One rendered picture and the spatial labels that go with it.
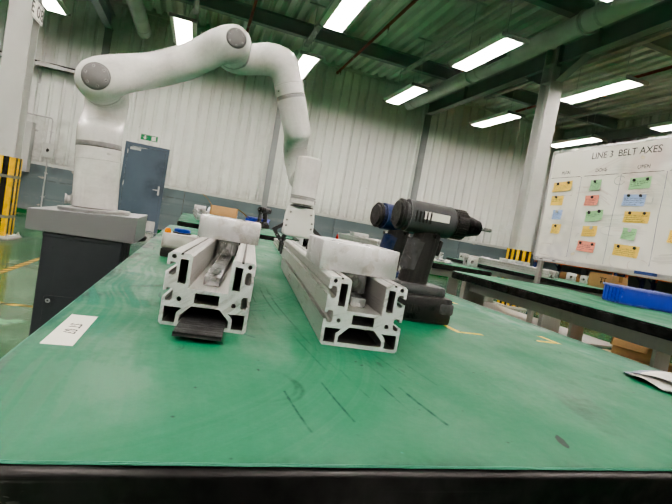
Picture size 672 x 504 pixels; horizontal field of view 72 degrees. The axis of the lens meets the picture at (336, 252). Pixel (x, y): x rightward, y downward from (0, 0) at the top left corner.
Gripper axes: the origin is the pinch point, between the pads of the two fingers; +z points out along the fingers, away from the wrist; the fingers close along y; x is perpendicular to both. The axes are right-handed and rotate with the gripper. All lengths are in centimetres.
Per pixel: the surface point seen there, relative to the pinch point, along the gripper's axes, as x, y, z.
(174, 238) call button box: 34.5, 32.9, -0.9
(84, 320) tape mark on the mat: 101, 31, 4
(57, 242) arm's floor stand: 18, 65, 7
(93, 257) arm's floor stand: 17, 56, 9
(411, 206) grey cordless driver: 73, -12, -17
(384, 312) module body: 98, -3, -1
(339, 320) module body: 98, 3, 1
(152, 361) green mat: 111, 22, 4
